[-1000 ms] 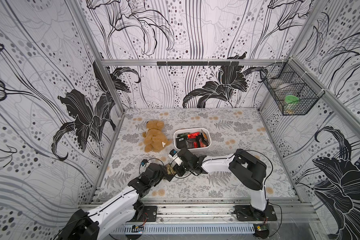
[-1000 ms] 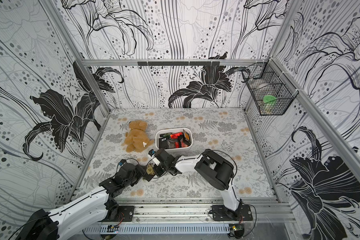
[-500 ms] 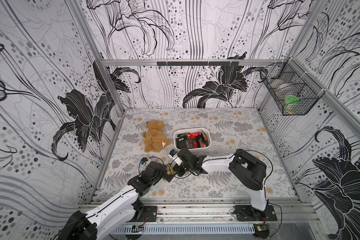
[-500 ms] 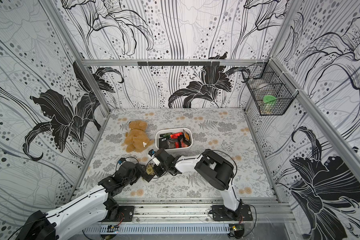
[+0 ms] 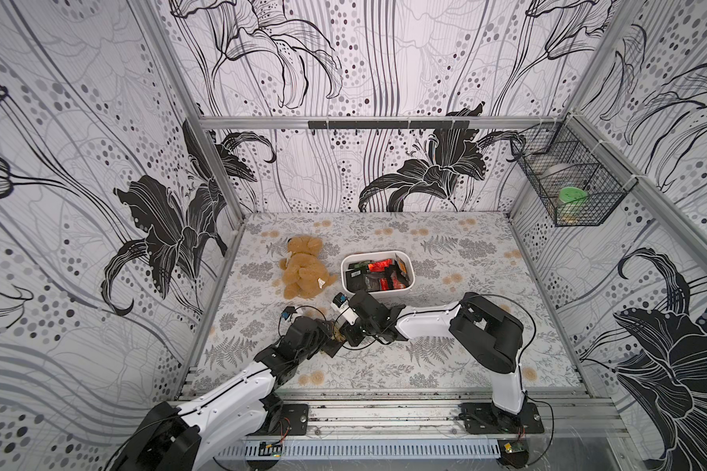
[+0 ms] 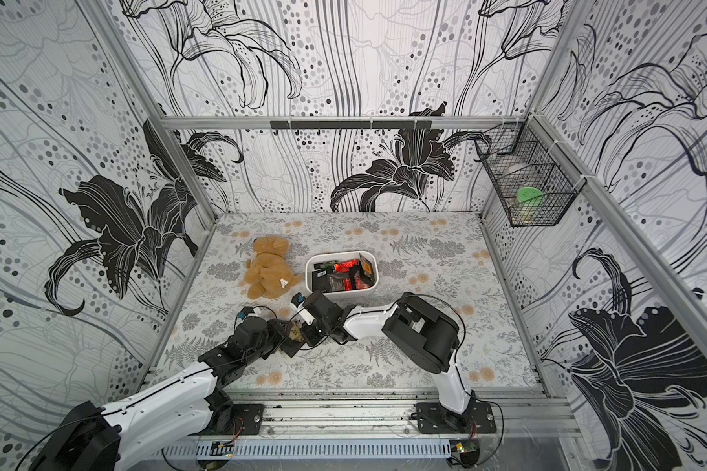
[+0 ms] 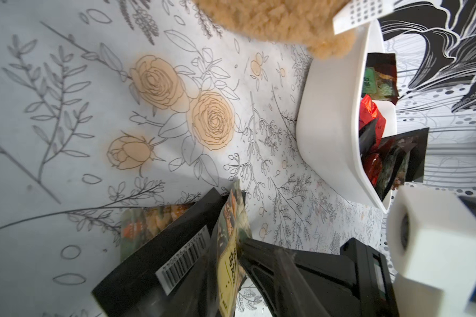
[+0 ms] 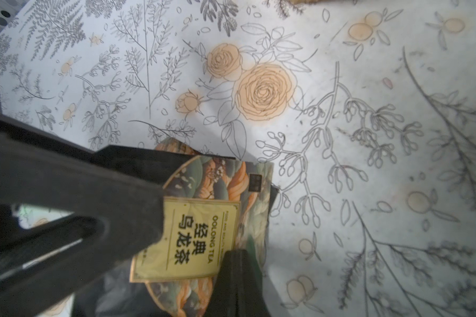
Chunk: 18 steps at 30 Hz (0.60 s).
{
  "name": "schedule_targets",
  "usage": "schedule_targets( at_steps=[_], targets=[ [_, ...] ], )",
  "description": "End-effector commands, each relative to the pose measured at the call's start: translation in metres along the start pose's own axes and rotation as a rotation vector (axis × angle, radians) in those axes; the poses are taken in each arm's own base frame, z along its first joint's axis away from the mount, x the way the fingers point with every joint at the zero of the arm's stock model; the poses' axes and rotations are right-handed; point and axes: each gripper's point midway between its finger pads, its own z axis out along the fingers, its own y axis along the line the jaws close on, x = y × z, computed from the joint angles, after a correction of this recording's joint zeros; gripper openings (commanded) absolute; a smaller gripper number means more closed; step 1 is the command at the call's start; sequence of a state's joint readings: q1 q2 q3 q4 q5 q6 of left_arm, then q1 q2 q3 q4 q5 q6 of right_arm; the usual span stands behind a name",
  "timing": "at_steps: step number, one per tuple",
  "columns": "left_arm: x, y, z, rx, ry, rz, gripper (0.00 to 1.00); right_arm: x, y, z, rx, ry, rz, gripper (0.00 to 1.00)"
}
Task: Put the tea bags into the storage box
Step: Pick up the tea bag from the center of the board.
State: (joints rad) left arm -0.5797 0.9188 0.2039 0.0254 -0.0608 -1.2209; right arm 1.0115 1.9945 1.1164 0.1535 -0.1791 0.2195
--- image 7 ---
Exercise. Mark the black barcode tea bag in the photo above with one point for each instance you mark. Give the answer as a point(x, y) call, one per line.
point(145, 283)

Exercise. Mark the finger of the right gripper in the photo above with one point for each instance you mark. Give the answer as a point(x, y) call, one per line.
point(274, 272)

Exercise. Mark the yellow label tea bag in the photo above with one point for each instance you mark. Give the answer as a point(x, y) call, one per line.
point(140, 225)
point(225, 274)

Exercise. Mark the white plastic storage box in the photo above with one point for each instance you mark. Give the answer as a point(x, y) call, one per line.
point(327, 121)

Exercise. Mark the brown teddy bear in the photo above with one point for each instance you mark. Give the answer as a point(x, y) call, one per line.
point(307, 23)

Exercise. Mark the red foil tea bag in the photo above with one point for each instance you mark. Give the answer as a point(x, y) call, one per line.
point(371, 125)

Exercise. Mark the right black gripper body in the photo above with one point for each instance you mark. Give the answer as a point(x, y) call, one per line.
point(356, 282)

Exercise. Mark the green label tea bag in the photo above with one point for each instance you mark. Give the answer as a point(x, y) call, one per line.
point(380, 78)

